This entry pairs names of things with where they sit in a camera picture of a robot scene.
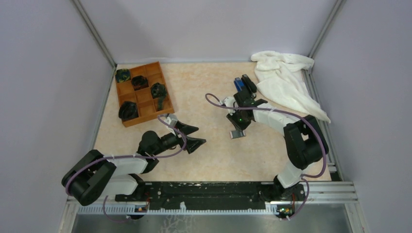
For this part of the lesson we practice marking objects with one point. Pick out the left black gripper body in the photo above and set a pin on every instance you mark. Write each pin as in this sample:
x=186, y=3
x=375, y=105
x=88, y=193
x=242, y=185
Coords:
x=170, y=140

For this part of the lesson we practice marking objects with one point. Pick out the dark rolled tie middle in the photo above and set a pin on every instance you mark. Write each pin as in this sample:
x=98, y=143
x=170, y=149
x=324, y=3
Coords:
x=139, y=82

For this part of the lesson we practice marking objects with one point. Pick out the dark rolled tie back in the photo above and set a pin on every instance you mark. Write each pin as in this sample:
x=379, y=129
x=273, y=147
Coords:
x=158, y=91

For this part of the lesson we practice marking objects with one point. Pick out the dark rolled tie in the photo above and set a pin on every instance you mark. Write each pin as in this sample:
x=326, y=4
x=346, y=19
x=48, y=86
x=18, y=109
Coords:
x=139, y=82
x=128, y=110
x=158, y=91
x=122, y=75

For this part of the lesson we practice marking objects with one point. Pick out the white towel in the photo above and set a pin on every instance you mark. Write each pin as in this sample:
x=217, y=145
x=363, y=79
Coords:
x=280, y=80

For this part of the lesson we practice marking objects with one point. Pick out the blue stapler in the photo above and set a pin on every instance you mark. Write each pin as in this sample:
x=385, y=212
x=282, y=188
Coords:
x=239, y=85

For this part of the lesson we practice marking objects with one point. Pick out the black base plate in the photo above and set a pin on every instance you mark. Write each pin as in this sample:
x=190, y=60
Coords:
x=207, y=195

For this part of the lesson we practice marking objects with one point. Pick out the black stapler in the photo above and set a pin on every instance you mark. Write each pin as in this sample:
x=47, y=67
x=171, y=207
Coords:
x=250, y=85

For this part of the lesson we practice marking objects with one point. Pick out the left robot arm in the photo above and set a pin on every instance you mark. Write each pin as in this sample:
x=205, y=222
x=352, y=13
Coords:
x=96, y=176

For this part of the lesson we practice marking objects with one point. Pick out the aluminium frame rail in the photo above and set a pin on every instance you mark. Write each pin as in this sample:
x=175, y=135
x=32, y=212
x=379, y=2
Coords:
x=328, y=207

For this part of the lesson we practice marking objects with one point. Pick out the staple box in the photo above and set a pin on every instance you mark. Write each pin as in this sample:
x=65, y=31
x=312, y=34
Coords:
x=237, y=134

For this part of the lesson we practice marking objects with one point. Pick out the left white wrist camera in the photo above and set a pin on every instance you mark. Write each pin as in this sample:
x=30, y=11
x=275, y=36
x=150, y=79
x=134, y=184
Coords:
x=171, y=120

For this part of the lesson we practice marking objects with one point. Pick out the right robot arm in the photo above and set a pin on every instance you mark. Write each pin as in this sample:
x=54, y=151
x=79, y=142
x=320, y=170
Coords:
x=305, y=143

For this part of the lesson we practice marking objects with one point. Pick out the dark rolled tie front left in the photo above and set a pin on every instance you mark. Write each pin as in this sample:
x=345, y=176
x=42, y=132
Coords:
x=122, y=75

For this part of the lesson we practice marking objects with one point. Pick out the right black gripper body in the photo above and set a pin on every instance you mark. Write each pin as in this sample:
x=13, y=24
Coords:
x=238, y=120

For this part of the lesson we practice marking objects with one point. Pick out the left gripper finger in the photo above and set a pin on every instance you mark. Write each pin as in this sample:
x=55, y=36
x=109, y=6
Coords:
x=185, y=128
x=192, y=144

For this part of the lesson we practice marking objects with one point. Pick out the dark rolled tie front right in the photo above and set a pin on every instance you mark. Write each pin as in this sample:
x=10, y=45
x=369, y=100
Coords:
x=128, y=110

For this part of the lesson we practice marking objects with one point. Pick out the orange wooden divided tray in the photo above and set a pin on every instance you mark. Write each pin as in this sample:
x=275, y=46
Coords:
x=148, y=108

